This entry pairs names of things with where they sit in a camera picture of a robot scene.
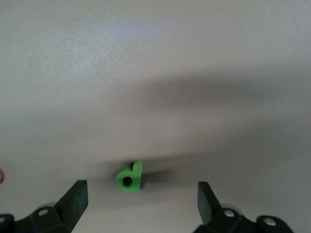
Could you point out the green foam letter p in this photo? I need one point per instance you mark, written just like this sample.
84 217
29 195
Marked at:
136 177

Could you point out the orange foam letter e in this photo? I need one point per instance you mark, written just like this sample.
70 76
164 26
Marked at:
1 176

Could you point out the brown table cover sheet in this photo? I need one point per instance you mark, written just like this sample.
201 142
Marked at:
155 60

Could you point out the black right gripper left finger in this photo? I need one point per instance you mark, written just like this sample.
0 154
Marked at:
73 201

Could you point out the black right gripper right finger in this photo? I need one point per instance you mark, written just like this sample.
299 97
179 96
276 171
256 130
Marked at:
206 204

